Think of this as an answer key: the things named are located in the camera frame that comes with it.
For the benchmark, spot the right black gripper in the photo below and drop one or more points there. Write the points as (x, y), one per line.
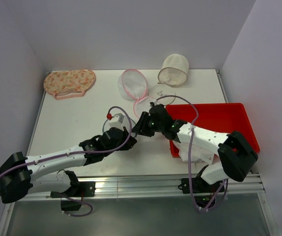
(141, 126)

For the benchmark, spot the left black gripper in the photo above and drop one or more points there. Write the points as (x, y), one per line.
(128, 143)

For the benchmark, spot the grey-trimmed white mesh laundry bag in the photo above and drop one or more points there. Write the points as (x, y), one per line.
(128, 124)

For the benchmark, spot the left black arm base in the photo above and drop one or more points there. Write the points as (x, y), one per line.
(85, 189)

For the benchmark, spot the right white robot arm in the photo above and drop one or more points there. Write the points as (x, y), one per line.
(236, 155)

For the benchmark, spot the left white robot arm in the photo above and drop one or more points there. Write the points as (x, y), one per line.
(22, 175)

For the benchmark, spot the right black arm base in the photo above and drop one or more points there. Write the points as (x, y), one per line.
(202, 191)

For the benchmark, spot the pink-trimmed white mesh laundry bag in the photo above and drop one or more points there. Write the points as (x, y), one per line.
(132, 85)

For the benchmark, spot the white bra in tray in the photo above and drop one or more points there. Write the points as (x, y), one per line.
(198, 154)

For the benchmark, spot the beige mesh laundry bag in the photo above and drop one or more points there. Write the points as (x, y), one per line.
(174, 73)

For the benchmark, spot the orange floral laundry bag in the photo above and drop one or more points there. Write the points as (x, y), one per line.
(69, 84)

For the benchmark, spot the red plastic tray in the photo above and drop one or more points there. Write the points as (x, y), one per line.
(222, 117)

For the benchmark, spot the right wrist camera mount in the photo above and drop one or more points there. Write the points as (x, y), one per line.
(153, 104)

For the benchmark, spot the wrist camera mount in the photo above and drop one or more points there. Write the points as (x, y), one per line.
(116, 121)
(153, 104)

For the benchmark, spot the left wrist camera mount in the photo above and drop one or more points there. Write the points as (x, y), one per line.
(116, 121)

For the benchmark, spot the aluminium mounting rail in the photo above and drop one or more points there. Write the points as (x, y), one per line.
(143, 187)

